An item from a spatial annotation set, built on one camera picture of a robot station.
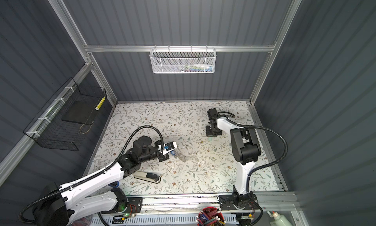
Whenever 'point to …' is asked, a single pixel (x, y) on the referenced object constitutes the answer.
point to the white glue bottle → (279, 220)
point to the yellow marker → (98, 106)
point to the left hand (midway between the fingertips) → (175, 143)
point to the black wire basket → (48, 130)
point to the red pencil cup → (210, 216)
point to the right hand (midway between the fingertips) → (213, 134)
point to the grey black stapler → (149, 177)
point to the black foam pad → (82, 112)
